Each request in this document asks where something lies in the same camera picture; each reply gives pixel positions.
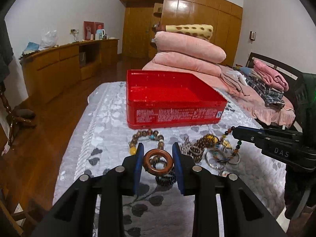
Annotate yellow spotted pillow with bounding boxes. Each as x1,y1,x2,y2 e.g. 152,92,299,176
165,24,214,42

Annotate wall thermostat panel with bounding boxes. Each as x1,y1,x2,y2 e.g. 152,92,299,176
250,31,256,41

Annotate amber bead bracelet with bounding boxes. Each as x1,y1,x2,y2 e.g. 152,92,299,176
191,133,220,163

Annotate large brown bead bracelet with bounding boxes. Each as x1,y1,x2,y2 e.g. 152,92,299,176
128,128,165,156

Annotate gold pendant charm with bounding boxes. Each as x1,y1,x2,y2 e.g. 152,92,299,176
221,140,232,149

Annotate white plastic bag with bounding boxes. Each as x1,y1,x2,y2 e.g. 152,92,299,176
39,29,58,50

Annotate blue cloth on sideboard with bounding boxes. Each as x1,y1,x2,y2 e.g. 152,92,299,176
23,42,40,55

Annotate plaid folded clothes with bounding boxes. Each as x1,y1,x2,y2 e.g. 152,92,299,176
246,76,285,110

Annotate light blue kettle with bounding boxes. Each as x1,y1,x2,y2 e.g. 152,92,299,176
95,29,106,40

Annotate dark hanging jacket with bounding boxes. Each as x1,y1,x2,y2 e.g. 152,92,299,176
0,19,13,82

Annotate wooden sideboard cabinet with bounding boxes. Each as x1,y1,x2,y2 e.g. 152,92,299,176
20,39,118,105

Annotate upper pink folded quilt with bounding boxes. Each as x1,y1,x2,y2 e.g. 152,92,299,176
154,32,227,64

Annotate dark wooden headboard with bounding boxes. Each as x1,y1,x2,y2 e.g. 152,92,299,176
246,53,304,94

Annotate black bead necklace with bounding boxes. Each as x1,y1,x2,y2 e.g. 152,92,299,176
150,161,177,187

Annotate wicker chair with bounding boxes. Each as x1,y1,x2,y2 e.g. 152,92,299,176
1,190,48,236

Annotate wooden coat stand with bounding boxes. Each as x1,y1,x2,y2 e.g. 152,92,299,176
1,81,36,147

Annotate wooden wardrobe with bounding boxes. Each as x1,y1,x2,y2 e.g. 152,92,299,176
120,0,243,66

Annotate multicolour bead bracelet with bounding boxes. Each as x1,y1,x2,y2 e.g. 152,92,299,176
214,125,243,163

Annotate pink folded quilt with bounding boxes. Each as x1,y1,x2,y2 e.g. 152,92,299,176
143,52,222,77
154,32,227,64

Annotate red tin box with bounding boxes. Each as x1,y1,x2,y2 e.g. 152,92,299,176
126,70,227,129

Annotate pink bed sheet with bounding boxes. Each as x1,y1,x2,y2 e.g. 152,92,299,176
198,73,295,128

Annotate lower pink folded quilt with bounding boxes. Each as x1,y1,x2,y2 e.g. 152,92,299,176
143,52,222,77

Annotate silver bead chain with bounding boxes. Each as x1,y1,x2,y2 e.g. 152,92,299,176
179,136,195,156

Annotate beige crumpled cloth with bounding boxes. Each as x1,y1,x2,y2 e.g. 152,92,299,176
221,67,251,96

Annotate pink folded sweater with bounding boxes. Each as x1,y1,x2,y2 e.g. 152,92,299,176
253,59,289,92

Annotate red picture frames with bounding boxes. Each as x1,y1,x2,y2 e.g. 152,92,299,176
83,21,104,41

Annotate brown wooden bangle ring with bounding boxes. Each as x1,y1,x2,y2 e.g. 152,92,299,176
142,149,175,177

